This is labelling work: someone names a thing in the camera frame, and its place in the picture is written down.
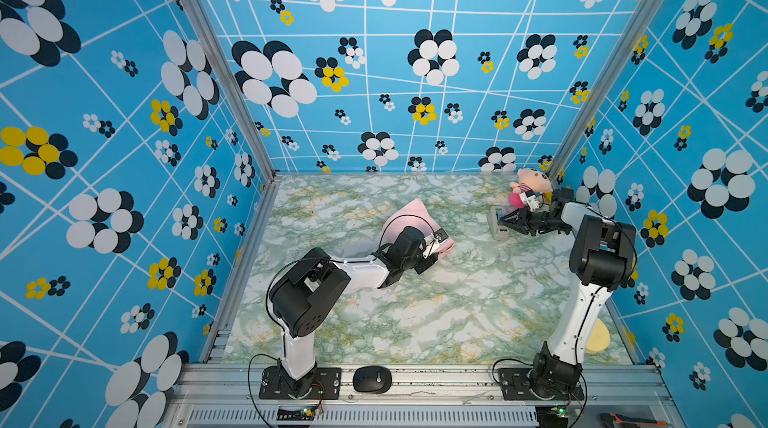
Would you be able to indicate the purple wrapping paper sheet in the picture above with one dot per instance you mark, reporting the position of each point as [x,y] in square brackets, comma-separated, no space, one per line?
[415,214]

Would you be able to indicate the green circuit board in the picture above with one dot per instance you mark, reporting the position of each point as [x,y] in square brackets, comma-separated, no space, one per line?
[298,414]
[556,416]

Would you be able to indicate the green circuit board left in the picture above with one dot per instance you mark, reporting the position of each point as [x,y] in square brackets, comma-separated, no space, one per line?
[298,414]

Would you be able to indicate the green circuit board right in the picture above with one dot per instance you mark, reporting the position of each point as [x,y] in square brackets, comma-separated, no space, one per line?
[556,416]

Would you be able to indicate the aluminium frame post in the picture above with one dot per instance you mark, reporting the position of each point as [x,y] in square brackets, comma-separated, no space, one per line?
[214,52]
[635,29]

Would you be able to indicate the pink plush pig toy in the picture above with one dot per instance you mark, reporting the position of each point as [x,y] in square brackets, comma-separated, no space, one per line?
[529,180]

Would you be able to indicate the black computer mouse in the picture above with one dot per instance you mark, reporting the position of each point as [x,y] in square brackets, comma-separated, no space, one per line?
[372,379]

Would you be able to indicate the orange black tool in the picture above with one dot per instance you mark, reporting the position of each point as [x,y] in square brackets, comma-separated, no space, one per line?
[614,420]

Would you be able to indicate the yellow round sponge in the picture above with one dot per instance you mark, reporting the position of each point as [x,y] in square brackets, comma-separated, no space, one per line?
[599,339]

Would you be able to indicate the aluminium frame post right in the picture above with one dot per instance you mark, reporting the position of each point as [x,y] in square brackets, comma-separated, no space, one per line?
[635,29]

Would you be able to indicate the aluminium frame post left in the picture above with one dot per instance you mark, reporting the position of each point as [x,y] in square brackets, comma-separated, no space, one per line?
[214,52]

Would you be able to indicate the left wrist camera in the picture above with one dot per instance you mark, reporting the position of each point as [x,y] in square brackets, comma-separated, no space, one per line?
[436,243]

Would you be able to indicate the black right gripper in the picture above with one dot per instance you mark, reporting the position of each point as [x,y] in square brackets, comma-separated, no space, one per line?
[521,221]

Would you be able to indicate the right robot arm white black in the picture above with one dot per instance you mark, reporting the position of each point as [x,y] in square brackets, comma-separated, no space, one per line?
[601,260]

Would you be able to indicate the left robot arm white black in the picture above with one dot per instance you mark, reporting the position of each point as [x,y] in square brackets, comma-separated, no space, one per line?
[302,298]

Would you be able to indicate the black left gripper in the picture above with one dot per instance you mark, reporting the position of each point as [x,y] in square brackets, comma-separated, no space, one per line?
[426,263]

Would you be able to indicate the aluminium front rail base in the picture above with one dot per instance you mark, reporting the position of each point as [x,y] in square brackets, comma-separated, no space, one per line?
[219,395]

